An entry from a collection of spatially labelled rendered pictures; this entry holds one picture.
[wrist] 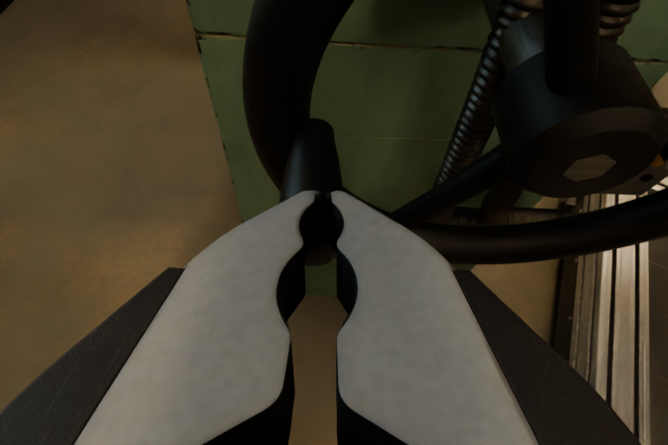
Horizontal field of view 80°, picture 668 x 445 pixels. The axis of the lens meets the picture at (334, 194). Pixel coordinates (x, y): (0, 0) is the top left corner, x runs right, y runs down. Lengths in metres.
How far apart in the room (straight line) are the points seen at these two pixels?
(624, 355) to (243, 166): 0.73
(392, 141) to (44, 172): 1.04
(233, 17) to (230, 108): 0.11
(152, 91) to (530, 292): 1.23
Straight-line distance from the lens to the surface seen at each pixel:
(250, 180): 0.54
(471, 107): 0.28
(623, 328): 0.94
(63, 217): 1.22
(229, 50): 0.39
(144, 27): 1.67
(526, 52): 0.22
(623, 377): 0.90
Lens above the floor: 0.94
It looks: 58 degrees down
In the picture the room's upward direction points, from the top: 8 degrees clockwise
